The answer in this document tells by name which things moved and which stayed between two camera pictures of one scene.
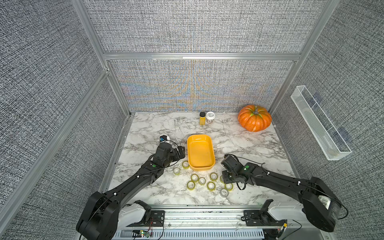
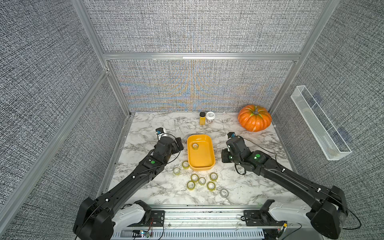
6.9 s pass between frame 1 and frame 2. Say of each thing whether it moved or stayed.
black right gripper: moved
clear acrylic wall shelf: stayed
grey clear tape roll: stayed
